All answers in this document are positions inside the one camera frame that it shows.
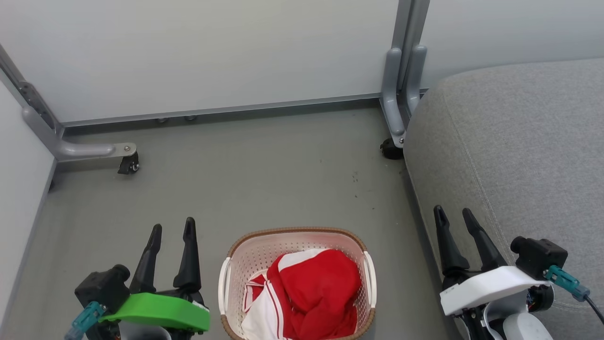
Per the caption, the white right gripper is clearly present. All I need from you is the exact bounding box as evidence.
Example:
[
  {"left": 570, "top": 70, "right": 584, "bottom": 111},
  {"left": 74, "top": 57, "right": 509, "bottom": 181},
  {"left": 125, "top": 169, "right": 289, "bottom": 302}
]
[{"left": 433, "top": 205, "right": 549, "bottom": 340}]

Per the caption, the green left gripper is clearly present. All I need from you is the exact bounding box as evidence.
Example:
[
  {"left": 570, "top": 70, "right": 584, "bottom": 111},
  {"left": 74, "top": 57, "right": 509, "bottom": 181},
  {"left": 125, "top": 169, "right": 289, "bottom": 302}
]
[{"left": 97, "top": 217, "right": 211, "bottom": 340}]

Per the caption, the red and white jersey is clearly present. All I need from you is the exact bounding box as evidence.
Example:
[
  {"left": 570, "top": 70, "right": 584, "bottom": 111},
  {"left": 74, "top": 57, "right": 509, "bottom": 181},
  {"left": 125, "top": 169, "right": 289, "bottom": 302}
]
[{"left": 241, "top": 248, "right": 363, "bottom": 340}]

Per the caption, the grey fabric sofa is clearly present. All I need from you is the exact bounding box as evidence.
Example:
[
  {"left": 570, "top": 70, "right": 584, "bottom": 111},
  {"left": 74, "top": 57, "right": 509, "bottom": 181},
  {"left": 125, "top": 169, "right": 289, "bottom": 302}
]
[{"left": 403, "top": 59, "right": 604, "bottom": 340}]

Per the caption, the white perforated laundry basket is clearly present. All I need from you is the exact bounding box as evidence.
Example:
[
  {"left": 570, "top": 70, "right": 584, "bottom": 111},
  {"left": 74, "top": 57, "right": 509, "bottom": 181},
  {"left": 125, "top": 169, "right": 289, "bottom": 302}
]
[{"left": 218, "top": 227, "right": 378, "bottom": 340}]

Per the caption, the black caster wheel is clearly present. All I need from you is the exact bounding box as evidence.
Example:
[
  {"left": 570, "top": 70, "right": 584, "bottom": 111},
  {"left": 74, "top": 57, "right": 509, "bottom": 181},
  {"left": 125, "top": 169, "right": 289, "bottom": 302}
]
[
  {"left": 380, "top": 137, "right": 405, "bottom": 161},
  {"left": 117, "top": 152, "right": 141, "bottom": 176}
]

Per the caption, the teal left camera connector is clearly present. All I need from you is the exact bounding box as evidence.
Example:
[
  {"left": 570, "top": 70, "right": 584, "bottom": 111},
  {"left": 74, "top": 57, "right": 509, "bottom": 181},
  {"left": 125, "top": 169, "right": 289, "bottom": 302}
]
[{"left": 64, "top": 301, "right": 107, "bottom": 340}]

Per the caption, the teal camera connector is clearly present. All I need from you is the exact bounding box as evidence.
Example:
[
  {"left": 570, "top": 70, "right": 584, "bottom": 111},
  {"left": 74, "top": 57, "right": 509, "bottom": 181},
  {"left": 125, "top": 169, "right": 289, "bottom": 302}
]
[
  {"left": 64, "top": 301, "right": 107, "bottom": 340},
  {"left": 543, "top": 265, "right": 591, "bottom": 302}
]

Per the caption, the teal right camera connector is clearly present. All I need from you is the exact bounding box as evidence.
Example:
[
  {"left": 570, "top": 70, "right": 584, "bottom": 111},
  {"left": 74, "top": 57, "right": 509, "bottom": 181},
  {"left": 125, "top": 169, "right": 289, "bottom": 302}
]
[{"left": 543, "top": 265, "right": 591, "bottom": 302}]

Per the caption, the thin black camera cable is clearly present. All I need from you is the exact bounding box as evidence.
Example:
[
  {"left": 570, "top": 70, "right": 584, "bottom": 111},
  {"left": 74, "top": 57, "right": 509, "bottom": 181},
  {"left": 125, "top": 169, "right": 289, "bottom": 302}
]
[{"left": 584, "top": 295, "right": 604, "bottom": 325}]

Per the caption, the grey partition bottom rail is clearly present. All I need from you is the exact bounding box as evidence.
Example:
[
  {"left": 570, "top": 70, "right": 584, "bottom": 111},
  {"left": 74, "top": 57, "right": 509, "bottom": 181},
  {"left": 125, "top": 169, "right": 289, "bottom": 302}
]
[{"left": 60, "top": 88, "right": 429, "bottom": 128}]

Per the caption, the grey partition post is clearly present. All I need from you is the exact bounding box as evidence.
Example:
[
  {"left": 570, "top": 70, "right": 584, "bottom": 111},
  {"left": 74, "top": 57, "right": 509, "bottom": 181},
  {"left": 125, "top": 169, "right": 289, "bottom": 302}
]
[{"left": 380, "top": 0, "right": 431, "bottom": 150}]

